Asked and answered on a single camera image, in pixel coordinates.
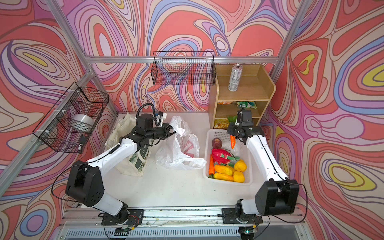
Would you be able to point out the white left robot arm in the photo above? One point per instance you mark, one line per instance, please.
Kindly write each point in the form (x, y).
(85, 183)

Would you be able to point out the yellow squash upper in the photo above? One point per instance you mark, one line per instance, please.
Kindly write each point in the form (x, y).
(223, 169)

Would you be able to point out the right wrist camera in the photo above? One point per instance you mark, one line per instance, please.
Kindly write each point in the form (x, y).
(244, 118)

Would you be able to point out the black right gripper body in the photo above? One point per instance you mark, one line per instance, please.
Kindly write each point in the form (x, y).
(232, 129)

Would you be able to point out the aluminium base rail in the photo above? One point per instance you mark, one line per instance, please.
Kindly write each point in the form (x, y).
(90, 222)

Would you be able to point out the yellow squash lower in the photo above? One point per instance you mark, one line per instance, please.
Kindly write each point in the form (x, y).
(223, 177)

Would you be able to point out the yellow lemon upper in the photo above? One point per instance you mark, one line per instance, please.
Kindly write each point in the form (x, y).
(240, 166)

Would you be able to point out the dark red passion fruit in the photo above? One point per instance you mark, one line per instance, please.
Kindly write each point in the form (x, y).
(216, 143)

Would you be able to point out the yellow snack packet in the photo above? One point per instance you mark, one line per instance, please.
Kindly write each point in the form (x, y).
(221, 124)

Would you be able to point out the black wire basket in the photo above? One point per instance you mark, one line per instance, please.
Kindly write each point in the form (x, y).
(57, 133)
(190, 68)

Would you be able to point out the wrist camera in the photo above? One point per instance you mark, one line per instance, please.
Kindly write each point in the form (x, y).
(244, 118)
(146, 121)

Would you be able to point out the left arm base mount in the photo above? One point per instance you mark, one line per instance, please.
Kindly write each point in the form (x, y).
(129, 217)

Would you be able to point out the yellow lemon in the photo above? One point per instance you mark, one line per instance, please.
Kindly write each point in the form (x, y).
(240, 166)
(238, 177)

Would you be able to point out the black wire basket left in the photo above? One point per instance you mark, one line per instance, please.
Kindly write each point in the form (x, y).
(57, 133)

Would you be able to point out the black wire basket back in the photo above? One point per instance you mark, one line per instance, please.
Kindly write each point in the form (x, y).
(190, 68)

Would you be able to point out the silver drink can right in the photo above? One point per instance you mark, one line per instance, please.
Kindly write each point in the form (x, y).
(235, 77)

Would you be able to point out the orange carrot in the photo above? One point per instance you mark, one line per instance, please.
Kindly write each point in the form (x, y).
(233, 141)
(211, 167)

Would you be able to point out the cream canvas tote bag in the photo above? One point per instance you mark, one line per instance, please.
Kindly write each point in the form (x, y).
(132, 160)

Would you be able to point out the yellow lemon lower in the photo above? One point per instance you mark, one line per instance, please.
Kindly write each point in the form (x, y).
(238, 177)

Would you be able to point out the white plastic produce basket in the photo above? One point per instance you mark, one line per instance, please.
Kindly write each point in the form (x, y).
(240, 150)

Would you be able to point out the green snack packet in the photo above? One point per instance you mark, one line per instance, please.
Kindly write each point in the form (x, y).
(246, 105)

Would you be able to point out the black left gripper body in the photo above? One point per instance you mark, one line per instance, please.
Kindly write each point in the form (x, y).
(158, 133)

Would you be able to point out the pink dragon fruit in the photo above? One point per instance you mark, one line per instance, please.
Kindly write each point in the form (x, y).
(223, 157)

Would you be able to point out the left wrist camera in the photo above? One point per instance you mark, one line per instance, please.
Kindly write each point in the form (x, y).
(146, 121)

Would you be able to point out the yellow squash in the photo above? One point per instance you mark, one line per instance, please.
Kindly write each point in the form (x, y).
(223, 177)
(223, 169)

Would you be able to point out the white plastic grocery bag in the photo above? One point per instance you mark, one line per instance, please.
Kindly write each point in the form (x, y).
(180, 151)

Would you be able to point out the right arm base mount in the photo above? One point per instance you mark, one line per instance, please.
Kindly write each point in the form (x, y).
(241, 216)

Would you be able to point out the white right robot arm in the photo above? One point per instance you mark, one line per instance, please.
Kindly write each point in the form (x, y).
(278, 194)

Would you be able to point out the wooden shelf unit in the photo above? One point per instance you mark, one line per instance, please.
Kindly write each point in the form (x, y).
(255, 85)

